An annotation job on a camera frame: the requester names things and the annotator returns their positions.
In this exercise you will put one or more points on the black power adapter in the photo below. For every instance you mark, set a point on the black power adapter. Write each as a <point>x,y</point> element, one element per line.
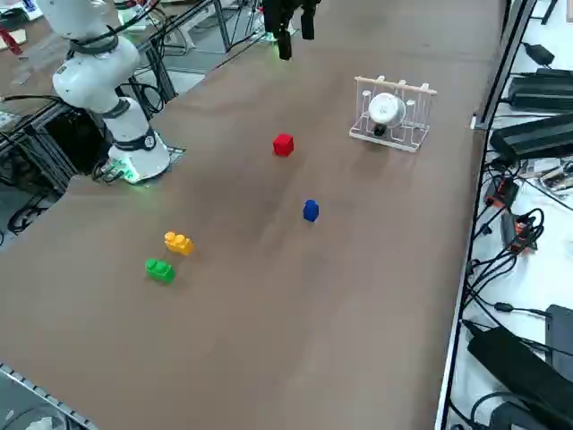
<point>539,54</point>

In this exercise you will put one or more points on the aluminium profile post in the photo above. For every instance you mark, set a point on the aluminium profile post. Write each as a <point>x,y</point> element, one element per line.
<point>501,71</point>

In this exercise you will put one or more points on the dark grey box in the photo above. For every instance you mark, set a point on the dark grey box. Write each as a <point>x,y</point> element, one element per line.
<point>560,333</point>

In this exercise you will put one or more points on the blue wooden cube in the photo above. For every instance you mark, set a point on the blue wooden cube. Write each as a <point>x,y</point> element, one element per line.
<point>310,210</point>

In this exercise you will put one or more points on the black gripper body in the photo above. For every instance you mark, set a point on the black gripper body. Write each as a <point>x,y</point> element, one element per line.
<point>291,3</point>

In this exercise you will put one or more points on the green toy brick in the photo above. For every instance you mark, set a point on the green toy brick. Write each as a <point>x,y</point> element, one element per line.
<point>159,270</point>

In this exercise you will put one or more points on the long black box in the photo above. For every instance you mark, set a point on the long black box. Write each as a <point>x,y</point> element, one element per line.
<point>532,136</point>

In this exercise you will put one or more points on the yellow toy brick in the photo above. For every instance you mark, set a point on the yellow toy brick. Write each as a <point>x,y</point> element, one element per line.
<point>179,244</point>

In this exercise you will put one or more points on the large black power brick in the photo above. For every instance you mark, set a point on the large black power brick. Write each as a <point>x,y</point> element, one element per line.
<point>515,363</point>

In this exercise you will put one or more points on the orange and black device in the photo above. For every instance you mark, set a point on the orange and black device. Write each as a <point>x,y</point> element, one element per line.
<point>520,234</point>
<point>503,192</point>

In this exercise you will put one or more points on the red wooden cube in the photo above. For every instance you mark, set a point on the red wooden cube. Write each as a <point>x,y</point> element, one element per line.
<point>283,144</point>

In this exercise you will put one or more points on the black ribbed box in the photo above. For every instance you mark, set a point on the black ribbed box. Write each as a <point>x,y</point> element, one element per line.
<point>539,92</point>

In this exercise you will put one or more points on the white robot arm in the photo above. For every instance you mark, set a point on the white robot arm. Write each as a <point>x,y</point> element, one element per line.
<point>270,37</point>
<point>112,67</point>

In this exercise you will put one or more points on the white cup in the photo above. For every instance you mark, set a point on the white cup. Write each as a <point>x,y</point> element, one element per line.
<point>386,109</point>

